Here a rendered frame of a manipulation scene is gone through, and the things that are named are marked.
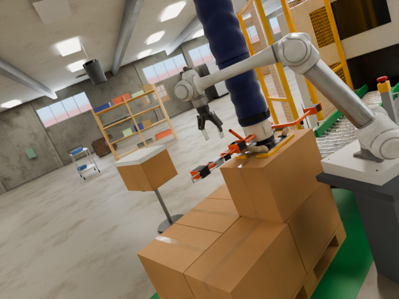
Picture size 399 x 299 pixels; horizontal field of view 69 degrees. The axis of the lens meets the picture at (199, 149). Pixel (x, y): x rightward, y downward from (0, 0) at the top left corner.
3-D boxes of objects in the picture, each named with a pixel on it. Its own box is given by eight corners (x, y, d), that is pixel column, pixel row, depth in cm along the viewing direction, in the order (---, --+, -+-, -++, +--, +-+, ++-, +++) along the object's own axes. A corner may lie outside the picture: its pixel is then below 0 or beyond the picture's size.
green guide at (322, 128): (360, 91, 399) (358, 85, 397) (369, 89, 391) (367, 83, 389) (309, 138, 303) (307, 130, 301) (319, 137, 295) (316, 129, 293)
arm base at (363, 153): (411, 145, 154) (409, 136, 152) (380, 163, 149) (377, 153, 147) (380, 140, 171) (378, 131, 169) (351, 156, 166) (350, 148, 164)
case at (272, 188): (283, 176, 245) (268, 133, 236) (328, 177, 213) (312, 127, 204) (238, 215, 212) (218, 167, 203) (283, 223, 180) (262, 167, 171)
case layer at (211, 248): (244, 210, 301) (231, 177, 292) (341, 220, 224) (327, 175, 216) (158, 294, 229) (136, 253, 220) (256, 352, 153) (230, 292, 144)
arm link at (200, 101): (198, 95, 174) (202, 104, 175) (187, 100, 168) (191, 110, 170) (208, 92, 166) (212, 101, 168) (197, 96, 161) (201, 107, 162)
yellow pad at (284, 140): (282, 137, 211) (280, 131, 210) (294, 136, 203) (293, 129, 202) (256, 158, 191) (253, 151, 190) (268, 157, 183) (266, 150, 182)
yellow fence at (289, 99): (285, 165, 405) (233, 16, 359) (292, 162, 405) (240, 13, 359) (316, 185, 320) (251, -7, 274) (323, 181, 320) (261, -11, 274)
